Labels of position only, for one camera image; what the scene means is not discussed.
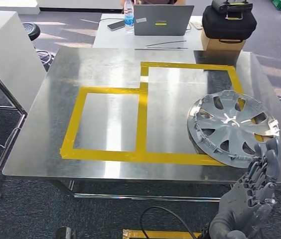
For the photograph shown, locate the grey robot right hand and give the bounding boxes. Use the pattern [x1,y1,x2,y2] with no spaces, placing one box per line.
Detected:
[209,137,280,239]

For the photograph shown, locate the grey wheel hubcap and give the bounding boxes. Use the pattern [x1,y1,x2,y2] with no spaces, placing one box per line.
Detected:
[187,90,280,169]

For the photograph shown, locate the stainless steel workbench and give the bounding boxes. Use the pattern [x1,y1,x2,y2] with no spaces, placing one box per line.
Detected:
[2,47,281,203]

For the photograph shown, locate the cardboard box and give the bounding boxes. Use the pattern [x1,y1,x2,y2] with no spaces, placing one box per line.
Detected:
[200,29,246,52]

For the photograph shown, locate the black carrying case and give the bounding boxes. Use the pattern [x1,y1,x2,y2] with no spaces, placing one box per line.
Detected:
[201,4,258,41]

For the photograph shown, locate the thin black rod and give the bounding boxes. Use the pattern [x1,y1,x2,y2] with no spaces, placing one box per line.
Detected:
[145,40,188,47]
[135,47,188,50]

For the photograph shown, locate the small black pouch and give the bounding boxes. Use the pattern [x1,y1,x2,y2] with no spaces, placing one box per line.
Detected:
[211,0,254,14]

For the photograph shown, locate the grey laptop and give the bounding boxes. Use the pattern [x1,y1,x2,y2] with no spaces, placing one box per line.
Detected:
[133,4,194,36]

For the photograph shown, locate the grey robot foot plate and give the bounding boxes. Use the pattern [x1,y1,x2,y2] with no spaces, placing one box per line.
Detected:
[55,226,77,239]

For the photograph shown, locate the clear water bottle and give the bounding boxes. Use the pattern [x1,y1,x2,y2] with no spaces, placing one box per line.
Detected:
[123,0,135,35]

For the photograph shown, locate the white desk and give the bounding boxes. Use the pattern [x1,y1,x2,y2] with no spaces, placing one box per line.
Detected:
[92,13,246,51]
[0,10,47,199]

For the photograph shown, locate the black smartphone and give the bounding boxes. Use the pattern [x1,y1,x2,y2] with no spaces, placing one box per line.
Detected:
[107,19,126,32]

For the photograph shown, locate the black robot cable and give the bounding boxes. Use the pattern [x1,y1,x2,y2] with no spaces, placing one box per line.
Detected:
[139,206,197,239]

